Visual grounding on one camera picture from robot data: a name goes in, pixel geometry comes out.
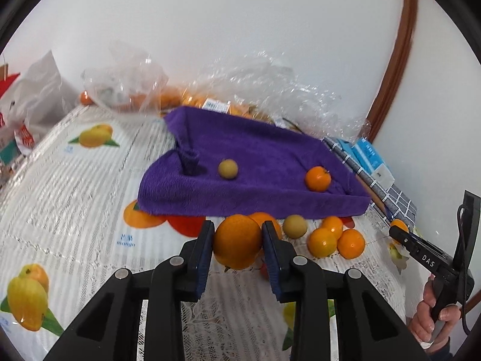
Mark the large clear plastic bag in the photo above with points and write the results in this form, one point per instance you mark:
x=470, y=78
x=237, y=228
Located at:
x=274, y=86

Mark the pile of bagged oranges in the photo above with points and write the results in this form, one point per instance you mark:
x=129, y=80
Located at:
x=188, y=100

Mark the person's right hand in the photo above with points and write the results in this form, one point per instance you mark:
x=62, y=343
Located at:
x=424, y=317

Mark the blue and white carton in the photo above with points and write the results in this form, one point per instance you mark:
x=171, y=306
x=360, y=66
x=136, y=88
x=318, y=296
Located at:
x=370, y=155

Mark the brown-green round fruit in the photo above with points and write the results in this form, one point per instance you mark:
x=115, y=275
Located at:
x=228, y=168
x=295, y=226

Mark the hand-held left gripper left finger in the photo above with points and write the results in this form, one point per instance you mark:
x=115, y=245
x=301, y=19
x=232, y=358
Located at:
x=207, y=256

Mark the large orange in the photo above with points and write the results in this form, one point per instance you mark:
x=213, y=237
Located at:
x=237, y=241

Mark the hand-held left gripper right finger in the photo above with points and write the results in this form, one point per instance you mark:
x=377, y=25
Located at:
x=271, y=267

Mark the wooden stick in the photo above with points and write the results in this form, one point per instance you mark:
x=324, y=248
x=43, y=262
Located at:
x=372, y=194

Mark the purple towel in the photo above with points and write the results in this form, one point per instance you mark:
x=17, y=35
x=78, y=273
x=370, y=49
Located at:
x=263, y=158

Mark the medium orange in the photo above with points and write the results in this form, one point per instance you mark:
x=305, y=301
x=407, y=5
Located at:
x=272, y=222

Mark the fruit print tablecloth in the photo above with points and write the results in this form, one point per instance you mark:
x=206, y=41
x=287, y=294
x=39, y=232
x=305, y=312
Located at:
x=75, y=195

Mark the white plastic bag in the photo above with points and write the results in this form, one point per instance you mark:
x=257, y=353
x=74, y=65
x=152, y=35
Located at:
x=34, y=94

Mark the brown wooden door frame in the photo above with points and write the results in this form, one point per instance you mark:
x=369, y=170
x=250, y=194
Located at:
x=398, y=52

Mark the small clear plastic bag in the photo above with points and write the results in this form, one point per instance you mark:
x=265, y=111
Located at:
x=120, y=82

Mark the small tangerine with stem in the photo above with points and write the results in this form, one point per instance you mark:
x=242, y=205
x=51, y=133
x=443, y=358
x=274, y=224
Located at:
x=317, y=178

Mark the grey checkered cloth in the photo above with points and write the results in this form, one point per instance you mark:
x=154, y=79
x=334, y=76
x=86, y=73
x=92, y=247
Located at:
x=400, y=200

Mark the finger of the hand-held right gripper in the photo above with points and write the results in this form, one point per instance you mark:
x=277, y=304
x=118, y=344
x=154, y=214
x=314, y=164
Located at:
x=405, y=240

